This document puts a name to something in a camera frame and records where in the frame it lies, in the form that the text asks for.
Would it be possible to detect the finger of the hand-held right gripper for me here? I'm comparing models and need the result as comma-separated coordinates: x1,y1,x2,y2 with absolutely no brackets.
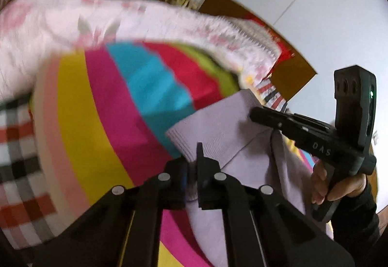
249,108,322,147
261,106,334,135

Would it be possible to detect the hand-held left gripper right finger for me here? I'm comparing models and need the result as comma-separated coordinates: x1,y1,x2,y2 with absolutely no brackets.
196,142,356,267

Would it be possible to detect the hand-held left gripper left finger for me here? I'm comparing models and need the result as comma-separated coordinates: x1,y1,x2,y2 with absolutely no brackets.
32,158,189,267

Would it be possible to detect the lilac knitted sweater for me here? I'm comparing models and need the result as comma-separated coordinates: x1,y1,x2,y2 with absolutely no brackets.
166,89,334,267

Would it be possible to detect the person's right forearm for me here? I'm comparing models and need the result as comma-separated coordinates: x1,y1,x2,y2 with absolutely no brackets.
331,181,381,257

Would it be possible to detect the person's right hand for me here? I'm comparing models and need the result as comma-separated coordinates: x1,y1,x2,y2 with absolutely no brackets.
311,161,368,204

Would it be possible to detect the dark wooden headboard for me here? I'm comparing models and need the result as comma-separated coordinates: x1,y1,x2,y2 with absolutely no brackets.
198,0,318,103

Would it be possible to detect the red floral pillow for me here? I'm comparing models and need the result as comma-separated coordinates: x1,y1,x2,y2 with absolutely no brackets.
242,10,297,65

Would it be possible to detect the rainbow striped blanket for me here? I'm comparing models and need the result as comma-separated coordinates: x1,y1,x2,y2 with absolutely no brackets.
30,42,319,267

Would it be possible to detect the plaid bed sheet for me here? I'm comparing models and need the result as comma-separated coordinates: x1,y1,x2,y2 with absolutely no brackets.
0,77,288,251

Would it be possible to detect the pink floral quilt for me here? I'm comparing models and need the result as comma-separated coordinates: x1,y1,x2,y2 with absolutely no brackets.
0,0,283,101

